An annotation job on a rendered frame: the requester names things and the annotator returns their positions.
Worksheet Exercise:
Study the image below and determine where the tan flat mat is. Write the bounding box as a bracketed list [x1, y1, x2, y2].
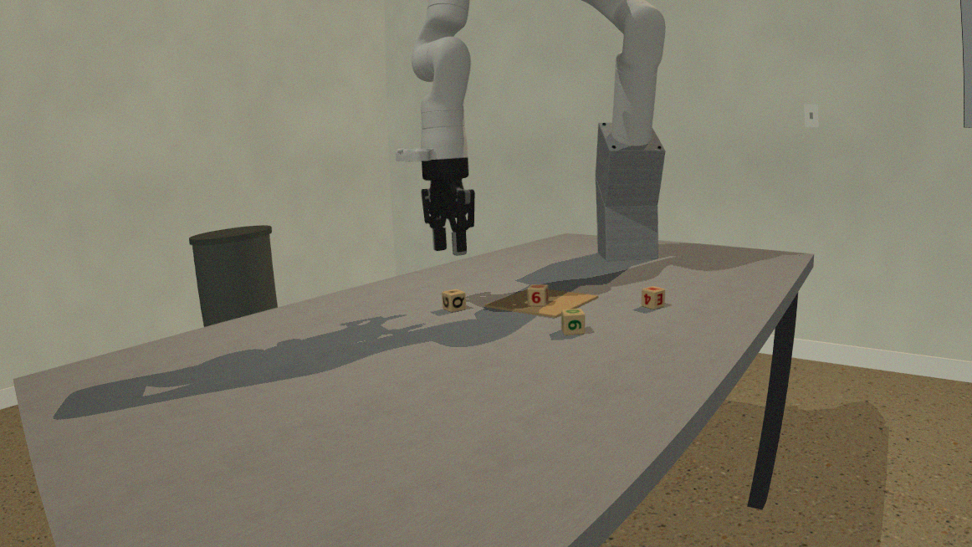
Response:
[485, 289, 598, 318]

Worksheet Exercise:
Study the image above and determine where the tan wooden letter block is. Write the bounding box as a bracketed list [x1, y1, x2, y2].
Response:
[561, 309, 585, 335]
[442, 289, 466, 312]
[642, 286, 665, 309]
[527, 284, 549, 306]

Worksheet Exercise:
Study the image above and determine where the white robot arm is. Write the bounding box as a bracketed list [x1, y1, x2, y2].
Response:
[396, 0, 666, 161]

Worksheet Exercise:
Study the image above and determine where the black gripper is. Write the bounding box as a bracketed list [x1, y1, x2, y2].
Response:
[422, 157, 475, 256]

